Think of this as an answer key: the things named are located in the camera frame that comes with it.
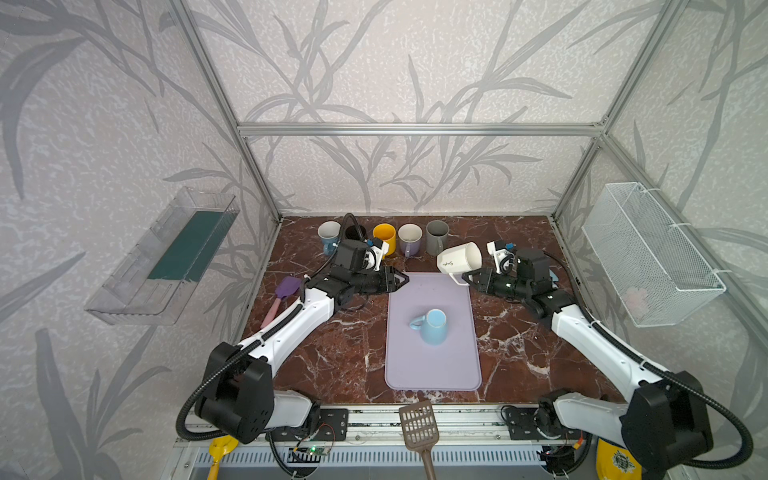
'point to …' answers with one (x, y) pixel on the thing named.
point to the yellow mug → (386, 232)
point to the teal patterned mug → (329, 232)
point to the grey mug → (437, 237)
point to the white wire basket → (656, 272)
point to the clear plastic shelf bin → (151, 282)
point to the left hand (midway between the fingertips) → (408, 272)
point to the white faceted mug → (458, 259)
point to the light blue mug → (433, 327)
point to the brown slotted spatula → (421, 432)
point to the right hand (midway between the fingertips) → (465, 267)
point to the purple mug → (410, 235)
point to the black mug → (355, 231)
